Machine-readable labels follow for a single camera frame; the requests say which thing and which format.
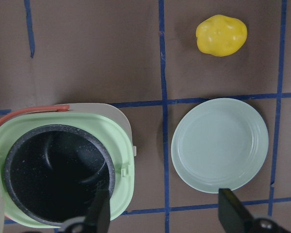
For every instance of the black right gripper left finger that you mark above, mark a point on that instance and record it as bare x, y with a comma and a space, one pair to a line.
98, 217

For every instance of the near green plate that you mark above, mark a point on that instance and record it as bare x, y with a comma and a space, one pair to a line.
221, 143

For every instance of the yellow toy potato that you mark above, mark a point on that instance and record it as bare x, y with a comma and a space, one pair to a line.
220, 35

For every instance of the brown paper table mat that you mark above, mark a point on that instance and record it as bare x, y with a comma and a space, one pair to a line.
141, 56

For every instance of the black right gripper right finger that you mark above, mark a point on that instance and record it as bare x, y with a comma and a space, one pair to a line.
233, 215

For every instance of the cream rice cooker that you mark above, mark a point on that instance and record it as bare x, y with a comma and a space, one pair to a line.
54, 159

